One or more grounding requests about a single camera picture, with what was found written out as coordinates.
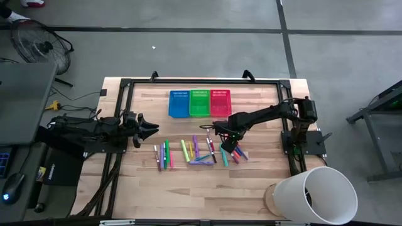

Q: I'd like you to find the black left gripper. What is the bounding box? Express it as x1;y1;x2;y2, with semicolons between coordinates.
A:
121;110;160;149

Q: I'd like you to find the teal highlighter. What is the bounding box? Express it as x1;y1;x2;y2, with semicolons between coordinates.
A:
219;143;229;167

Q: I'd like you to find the blue plastic basket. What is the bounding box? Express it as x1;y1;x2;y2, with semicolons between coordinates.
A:
168;90;191;119

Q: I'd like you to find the red plastic basket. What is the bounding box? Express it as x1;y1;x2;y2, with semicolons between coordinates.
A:
209;89;232;118

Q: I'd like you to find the green plastic basket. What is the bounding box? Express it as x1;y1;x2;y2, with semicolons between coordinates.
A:
189;89;211;118

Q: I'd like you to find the round wooden lamp base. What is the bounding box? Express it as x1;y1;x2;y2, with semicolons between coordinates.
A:
263;183;285;218

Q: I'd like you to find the white cylindrical bucket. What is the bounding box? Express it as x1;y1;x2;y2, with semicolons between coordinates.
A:
272;166;359;225

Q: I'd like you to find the black box with white print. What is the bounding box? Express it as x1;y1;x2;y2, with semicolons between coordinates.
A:
42;147;85;188

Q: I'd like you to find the yellow power plug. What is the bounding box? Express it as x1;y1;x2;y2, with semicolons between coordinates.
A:
45;100;62;111

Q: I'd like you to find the yellow label card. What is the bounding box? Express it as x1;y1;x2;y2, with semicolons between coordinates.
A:
36;166;47;183

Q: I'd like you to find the grey laptop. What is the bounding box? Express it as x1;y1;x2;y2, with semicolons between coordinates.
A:
0;62;58;146

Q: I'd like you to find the black floor fan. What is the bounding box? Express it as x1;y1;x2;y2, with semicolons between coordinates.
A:
9;19;75;88

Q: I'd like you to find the dark metal cart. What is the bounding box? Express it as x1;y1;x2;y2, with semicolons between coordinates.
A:
345;80;402;183

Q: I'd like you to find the black computer mouse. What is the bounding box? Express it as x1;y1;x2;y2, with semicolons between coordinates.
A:
1;171;26;205

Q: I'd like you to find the black keyboard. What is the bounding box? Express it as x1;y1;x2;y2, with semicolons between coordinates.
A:
0;147;13;179

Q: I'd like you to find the dark grey desk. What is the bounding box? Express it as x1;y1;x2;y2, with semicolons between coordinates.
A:
0;141;48;223

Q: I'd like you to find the person's white red shoe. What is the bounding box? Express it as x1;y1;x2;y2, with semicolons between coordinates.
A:
0;8;31;24
20;0;46;9

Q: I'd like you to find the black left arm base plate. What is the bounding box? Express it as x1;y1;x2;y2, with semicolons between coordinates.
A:
83;137;129;154

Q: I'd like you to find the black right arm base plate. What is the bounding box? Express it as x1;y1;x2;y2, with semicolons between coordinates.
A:
281;130;333;157

